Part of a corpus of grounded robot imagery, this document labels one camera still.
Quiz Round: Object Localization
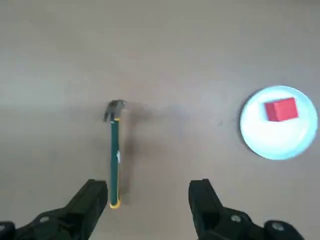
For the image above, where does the red wooden cube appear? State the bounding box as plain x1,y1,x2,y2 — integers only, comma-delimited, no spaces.
264,97,299,123

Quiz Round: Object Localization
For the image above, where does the pale blue round plate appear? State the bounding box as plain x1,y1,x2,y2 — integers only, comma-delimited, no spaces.
239,85,319,161

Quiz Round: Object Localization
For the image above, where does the green handled claw hammer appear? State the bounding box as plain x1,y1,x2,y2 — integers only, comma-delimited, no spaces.
103,99,127,210

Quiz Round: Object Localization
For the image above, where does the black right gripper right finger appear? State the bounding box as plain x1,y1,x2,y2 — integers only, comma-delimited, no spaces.
188,178,305,240

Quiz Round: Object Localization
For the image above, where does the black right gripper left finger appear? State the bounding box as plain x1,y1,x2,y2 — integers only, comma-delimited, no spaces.
0,178,109,240

